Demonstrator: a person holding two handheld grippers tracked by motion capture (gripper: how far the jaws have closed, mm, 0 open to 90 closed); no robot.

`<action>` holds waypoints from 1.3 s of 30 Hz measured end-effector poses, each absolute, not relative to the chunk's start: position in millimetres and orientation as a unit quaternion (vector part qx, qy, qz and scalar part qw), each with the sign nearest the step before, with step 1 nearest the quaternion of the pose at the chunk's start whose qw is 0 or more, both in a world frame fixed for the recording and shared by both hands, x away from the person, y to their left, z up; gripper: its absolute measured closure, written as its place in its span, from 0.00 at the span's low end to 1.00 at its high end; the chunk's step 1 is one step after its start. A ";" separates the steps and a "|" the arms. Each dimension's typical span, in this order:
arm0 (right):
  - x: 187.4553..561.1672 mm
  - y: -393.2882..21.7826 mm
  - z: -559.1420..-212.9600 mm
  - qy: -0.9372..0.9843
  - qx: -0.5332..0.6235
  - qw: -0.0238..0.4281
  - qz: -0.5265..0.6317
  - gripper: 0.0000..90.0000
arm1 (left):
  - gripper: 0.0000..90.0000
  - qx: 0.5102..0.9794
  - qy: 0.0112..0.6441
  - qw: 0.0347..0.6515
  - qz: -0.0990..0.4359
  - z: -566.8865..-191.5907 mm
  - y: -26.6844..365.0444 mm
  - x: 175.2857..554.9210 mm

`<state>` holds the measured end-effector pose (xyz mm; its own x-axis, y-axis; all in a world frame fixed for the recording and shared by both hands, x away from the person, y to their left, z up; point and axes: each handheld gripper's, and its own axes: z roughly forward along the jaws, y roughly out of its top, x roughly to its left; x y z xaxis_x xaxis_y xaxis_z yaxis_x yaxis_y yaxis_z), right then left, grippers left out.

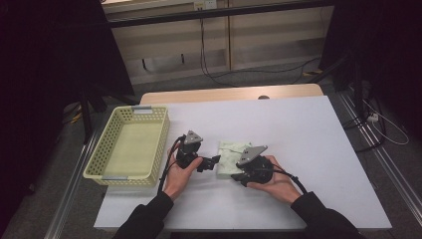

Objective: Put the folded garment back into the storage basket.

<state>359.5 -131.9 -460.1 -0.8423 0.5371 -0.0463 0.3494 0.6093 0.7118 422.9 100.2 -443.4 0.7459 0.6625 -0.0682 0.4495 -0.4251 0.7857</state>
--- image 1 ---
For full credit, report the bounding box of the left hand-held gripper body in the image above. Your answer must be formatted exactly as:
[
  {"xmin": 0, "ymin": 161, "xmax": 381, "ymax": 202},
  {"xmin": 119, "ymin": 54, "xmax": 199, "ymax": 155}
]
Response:
[{"xmin": 174, "ymin": 129, "xmax": 204, "ymax": 169}]

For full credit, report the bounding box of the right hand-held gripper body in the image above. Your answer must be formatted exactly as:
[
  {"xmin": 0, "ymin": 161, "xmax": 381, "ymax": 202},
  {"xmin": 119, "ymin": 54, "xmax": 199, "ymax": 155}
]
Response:
[{"xmin": 236, "ymin": 144, "xmax": 277, "ymax": 185}]

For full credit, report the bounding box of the light green baby shirt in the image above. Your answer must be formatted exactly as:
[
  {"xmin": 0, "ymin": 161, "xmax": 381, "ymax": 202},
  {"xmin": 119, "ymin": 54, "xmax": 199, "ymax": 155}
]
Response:
[{"xmin": 216, "ymin": 140, "xmax": 254, "ymax": 179}]

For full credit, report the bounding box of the yellow perforated plastic basket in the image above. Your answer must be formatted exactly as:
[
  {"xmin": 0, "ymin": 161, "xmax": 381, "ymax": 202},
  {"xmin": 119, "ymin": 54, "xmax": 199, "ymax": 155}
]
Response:
[{"xmin": 83, "ymin": 105, "xmax": 171, "ymax": 187}]

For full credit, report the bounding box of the person's left hand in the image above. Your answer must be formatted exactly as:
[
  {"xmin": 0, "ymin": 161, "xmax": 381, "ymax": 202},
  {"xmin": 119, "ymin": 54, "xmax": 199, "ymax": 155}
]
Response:
[{"xmin": 162, "ymin": 145, "xmax": 204, "ymax": 202}]

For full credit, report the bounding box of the person's right hand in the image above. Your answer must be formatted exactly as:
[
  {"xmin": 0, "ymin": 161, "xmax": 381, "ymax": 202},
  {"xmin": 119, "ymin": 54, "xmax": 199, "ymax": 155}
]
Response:
[{"xmin": 247, "ymin": 154, "xmax": 303, "ymax": 206}]

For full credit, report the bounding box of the white table cover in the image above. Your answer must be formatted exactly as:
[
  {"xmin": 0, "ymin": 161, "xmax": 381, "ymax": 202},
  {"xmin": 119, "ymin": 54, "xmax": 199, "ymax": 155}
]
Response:
[{"xmin": 94, "ymin": 95, "xmax": 393, "ymax": 232}]

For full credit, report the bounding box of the wooden table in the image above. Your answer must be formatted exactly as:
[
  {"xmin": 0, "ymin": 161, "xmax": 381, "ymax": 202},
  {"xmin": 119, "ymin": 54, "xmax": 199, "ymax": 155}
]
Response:
[{"xmin": 139, "ymin": 83, "xmax": 324, "ymax": 106}]

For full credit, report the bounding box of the black tripod stand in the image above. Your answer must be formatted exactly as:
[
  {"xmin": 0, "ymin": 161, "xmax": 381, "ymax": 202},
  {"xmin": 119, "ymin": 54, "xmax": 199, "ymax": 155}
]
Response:
[{"xmin": 78, "ymin": 84, "xmax": 140, "ymax": 145}]

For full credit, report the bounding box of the black metal stand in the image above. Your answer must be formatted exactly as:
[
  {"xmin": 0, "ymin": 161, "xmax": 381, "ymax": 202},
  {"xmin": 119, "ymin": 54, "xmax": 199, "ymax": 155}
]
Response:
[{"xmin": 307, "ymin": 54, "xmax": 366, "ymax": 118}]

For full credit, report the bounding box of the black curtain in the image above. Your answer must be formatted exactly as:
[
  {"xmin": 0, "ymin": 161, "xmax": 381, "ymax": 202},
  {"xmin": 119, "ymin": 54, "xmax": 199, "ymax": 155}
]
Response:
[
  {"xmin": 0, "ymin": 0, "xmax": 135, "ymax": 213},
  {"xmin": 319, "ymin": 0, "xmax": 422, "ymax": 133}
]

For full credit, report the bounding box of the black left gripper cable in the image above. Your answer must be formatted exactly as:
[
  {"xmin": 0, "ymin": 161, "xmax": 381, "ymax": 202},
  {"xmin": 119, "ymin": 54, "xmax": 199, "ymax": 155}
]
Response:
[{"xmin": 157, "ymin": 133, "xmax": 187, "ymax": 194}]

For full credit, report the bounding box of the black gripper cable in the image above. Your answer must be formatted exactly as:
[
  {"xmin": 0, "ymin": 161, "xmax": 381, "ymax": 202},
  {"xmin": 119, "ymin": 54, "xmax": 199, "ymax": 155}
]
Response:
[
  {"xmin": 265, "ymin": 167, "xmax": 309, "ymax": 195},
  {"xmin": 157, "ymin": 133, "xmax": 187, "ymax": 194}
]

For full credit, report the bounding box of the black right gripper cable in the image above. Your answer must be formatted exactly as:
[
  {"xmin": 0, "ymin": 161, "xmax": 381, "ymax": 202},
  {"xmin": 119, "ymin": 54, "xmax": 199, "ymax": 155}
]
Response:
[{"xmin": 265, "ymin": 167, "xmax": 309, "ymax": 195}]

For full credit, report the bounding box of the beige wall cabinet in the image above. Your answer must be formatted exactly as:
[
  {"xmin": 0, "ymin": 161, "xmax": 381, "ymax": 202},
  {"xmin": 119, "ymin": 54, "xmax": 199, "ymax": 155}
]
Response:
[{"xmin": 102, "ymin": 0, "xmax": 334, "ymax": 86}]

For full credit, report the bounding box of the black floor cable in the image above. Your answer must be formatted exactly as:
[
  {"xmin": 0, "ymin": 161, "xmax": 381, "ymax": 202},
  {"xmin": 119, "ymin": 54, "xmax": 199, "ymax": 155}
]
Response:
[{"xmin": 342, "ymin": 98, "xmax": 388, "ymax": 153}]

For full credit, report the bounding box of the aluminium floor rail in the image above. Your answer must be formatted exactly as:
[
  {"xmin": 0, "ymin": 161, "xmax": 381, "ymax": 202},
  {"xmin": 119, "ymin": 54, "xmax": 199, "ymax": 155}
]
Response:
[
  {"xmin": 337, "ymin": 91, "xmax": 422, "ymax": 217},
  {"xmin": 44, "ymin": 132, "xmax": 101, "ymax": 239}
]

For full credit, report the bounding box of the white floor cable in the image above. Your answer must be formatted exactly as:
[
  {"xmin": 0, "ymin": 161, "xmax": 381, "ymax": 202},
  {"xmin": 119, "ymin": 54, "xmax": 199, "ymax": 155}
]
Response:
[{"xmin": 361, "ymin": 99, "xmax": 411, "ymax": 146}]

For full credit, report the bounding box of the white wall socket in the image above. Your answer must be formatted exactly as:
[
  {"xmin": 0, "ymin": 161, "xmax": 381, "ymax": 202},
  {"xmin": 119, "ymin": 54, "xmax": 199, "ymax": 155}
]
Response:
[{"xmin": 193, "ymin": 0, "xmax": 217, "ymax": 10}]

